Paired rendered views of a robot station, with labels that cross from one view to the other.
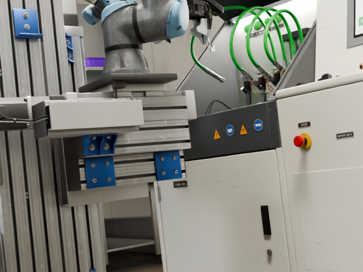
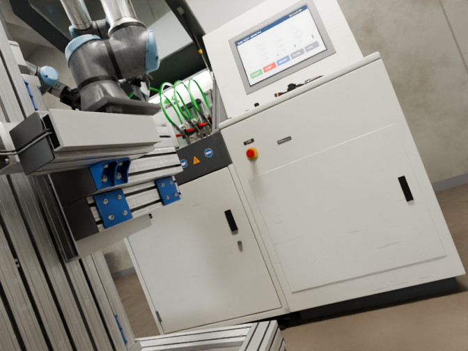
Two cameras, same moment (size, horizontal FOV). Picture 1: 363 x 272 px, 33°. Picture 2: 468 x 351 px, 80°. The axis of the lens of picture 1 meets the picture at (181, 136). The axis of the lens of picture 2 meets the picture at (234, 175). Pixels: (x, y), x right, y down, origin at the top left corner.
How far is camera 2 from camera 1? 1.02 m
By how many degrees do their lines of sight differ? 32
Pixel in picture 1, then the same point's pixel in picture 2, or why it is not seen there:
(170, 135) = (166, 160)
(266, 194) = (226, 201)
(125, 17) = (97, 48)
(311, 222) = (271, 209)
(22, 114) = not seen: outside the picture
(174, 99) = (160, 129)
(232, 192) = (196, 209)
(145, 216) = not seen: hidden behind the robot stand
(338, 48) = (240, 96)
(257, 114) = (206, 145)
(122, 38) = (99, 69)
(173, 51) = not seen: hidden behind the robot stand
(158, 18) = (136, 47)
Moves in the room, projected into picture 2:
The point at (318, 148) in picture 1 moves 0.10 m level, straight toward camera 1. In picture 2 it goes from (264, 155) to (274, 150)
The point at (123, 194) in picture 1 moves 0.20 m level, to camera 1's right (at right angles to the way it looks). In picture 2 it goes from (131, 228) to (189, 205)
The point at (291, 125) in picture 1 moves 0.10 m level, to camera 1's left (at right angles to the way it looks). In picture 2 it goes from (237, 145) to (219, 151)
